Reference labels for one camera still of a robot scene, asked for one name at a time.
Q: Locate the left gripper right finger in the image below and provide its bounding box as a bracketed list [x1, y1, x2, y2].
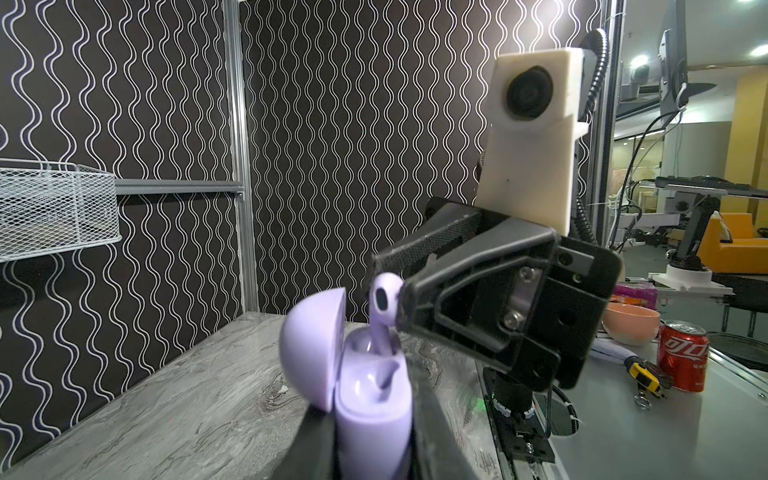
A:
[407, 359, 477, 480]

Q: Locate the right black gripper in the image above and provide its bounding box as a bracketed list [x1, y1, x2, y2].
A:
[370, 198, 621, 390]

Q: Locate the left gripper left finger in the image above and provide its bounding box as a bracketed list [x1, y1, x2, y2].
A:
[270, 405, 336, 480]

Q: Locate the purple earbud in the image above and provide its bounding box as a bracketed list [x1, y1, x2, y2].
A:
[369, 272, 404, 357]

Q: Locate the purple round charging case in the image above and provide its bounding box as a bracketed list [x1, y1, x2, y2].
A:
[279, 288, 413, 479]

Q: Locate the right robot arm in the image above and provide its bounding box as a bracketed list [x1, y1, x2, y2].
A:
[368, 28, 622, 459]

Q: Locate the pink bowl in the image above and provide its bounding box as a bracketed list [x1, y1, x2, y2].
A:
[602, 303, 661, 346]

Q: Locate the yellow black hand tool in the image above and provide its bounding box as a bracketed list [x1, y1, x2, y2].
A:
[623, 356, 674, 410]

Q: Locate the red soda can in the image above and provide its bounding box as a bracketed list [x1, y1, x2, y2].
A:
[657, 321, 710, 393]

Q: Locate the yellow armchair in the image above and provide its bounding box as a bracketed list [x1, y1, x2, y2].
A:
[698, 212, 767, 275]

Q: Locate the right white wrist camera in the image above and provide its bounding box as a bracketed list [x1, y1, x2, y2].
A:
[475, 48, 588, 236]

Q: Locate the white wire mesh basket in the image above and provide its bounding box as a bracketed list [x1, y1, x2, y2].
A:
[1, 158, 122, 263]

